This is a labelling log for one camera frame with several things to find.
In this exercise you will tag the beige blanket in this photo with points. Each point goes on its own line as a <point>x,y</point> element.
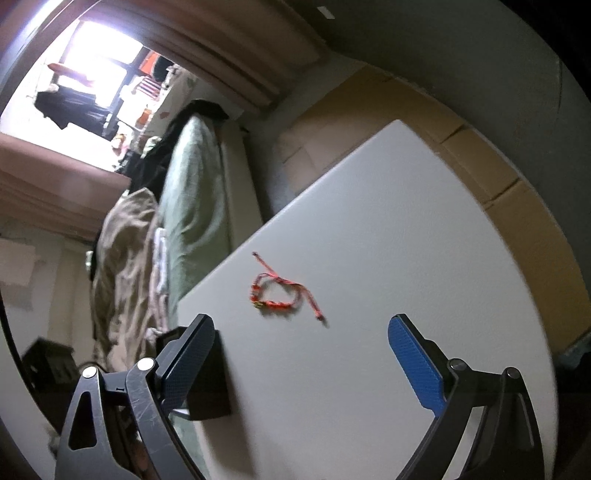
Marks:
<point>124,258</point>

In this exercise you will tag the striped box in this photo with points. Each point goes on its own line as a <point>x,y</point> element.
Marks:
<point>150,86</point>

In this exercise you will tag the white mattress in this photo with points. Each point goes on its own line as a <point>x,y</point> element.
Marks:
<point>238,184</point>

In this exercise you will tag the hanging pink garment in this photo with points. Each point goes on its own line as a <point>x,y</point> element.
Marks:
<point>69,71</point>

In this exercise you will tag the black crate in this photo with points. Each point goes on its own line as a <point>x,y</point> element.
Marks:
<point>51,364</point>

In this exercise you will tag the black jewelry box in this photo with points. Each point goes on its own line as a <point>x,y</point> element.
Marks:
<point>210,378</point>

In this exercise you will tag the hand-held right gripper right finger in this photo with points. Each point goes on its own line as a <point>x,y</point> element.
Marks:
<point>418,364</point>

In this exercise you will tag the black clothing on bed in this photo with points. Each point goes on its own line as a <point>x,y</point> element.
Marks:
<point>157,152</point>

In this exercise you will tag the white wall outlet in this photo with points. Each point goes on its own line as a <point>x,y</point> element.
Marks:
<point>328,12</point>

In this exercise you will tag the orange box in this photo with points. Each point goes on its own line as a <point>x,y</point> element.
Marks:
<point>148,62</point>

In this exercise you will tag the hanging dark garment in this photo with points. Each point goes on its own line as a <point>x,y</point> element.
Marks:
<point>69,108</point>

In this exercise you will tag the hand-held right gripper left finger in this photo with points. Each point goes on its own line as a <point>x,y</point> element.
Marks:
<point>182,374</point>

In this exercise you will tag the white knitted cloth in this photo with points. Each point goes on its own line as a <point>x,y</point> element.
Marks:
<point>161,263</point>

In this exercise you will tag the white paper sheet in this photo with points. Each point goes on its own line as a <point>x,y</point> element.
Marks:
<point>16,263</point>

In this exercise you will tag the flattened cardboard sheets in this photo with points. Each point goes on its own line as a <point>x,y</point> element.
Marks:
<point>498,152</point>

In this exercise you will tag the long pink curtain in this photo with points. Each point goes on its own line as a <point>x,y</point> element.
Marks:
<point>221,41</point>

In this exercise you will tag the cluttered cloth-covered table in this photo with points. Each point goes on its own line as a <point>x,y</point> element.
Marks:
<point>171,101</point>

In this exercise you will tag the short pink curtain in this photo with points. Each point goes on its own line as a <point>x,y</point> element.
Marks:
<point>55,184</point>

